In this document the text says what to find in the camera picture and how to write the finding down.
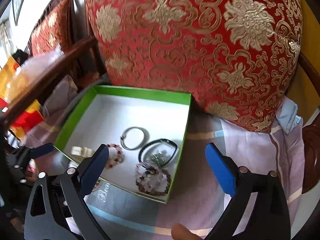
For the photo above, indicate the dark wooden chair frame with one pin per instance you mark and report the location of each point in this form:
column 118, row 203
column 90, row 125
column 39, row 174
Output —
column 57, row 70

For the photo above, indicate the red yellow bag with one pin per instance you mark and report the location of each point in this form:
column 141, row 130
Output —
column 14, row 84

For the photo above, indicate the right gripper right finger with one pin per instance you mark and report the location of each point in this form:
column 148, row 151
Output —
column 270, row 217

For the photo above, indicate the green gift box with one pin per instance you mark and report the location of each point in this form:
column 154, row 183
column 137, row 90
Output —
column 128, row 118

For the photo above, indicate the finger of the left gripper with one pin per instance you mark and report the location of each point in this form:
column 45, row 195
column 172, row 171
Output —
column 34, row 153

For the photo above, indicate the red gold brocade cushion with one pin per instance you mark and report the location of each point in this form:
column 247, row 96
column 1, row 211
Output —
column 235, row 57

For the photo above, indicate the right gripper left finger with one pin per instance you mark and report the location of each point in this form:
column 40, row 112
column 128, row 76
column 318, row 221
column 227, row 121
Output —
column 56, row 207

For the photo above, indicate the pink grey patterned bedsheet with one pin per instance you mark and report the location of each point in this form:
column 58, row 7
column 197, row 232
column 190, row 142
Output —
column 196, row 199

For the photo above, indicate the black wrist watch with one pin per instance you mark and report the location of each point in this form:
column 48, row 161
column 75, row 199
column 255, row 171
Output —
column 166, row 147

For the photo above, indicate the white wrist watch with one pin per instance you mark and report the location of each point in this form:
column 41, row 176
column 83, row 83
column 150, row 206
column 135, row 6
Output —
column 82, row 152

